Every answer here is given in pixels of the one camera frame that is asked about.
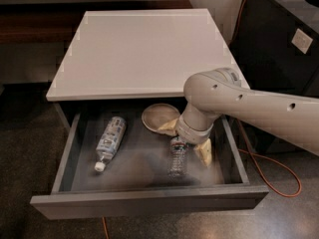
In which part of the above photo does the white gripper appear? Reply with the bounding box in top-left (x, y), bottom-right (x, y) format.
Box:
top-left (157, 115), bottom-right (213, 167)

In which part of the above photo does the white cabinet countertop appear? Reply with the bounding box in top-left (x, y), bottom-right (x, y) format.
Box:
top-left (47, 9), bottom-right (239, 102)

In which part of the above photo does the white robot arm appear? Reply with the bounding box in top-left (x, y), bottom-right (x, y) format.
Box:
top-left (158, 68), bottom-right (319, 155)

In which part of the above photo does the orange power cable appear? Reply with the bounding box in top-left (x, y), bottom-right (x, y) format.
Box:
top-left (101, 0), bottom-right (319, 239)

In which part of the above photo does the dark counter cabinet right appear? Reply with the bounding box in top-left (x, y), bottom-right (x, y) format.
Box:
top-left (229, 0), bottom-right (319, 151)

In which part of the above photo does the grey drawer cabinet frame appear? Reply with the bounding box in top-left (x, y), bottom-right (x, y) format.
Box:
top-left (57, 98), bottom-right (230, 141)

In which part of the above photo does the labelled plastic water bottle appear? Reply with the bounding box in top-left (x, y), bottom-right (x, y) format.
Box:
top-left (95, 117), bottom-right (127, 172)

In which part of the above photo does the grey top drawer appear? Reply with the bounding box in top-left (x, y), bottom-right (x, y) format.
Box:
top-left (30, 100), bottom-right (268, 219)

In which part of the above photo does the round beige plate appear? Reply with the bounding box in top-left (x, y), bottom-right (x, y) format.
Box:
top-left (142, 104), bottom-right (180, 133)

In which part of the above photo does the clear plastic water bottle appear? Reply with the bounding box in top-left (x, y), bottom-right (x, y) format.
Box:
top-left (168, 136), bottom-right (188, 178)

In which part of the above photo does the white wall outlet plate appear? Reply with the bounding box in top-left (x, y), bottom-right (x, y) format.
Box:
top-left (291, 29), bottom-right (313, 54)

